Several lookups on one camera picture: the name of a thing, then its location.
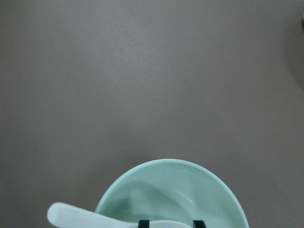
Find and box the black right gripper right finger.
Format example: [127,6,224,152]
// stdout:
[193,220,205,228]

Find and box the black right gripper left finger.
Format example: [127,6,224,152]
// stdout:
[138,220,150,228]

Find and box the white ceramic spoon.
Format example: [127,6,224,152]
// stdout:
[47,202,189,228]

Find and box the mint green bowl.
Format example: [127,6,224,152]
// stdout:
[95,159,249,228]

